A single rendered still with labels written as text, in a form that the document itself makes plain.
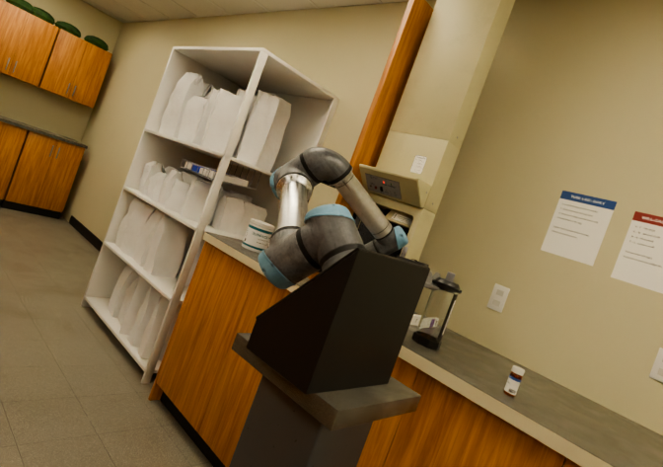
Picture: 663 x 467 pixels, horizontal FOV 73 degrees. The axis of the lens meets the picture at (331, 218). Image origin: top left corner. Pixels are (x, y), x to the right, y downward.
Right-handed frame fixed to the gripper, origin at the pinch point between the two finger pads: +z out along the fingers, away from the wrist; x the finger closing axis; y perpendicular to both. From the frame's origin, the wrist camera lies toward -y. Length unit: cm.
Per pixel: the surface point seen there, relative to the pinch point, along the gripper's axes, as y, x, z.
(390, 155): 49, 26, -45
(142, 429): -107, -1, -114
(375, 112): 66, 21, -57
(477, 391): -22.4, -24.4, 21.8
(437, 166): 47, 19, -21
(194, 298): -46, 17, -122
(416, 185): 36.1, 9.5, -23.9
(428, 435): -42.0, -19.0, 11.8
